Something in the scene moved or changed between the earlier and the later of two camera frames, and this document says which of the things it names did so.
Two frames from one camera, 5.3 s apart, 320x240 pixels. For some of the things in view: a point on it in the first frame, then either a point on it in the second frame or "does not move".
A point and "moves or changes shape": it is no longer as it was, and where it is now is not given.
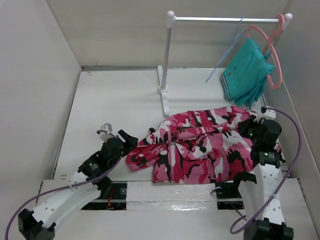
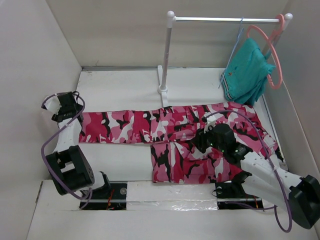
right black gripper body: [250, 129] -> [205, 140]
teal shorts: [244, 77] does not move
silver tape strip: [148, 195] does not move
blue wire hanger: [235, 38] -> [242, 29]
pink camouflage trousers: [204, 146] moves or changes shape
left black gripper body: [113, 164] -> [56, 115]
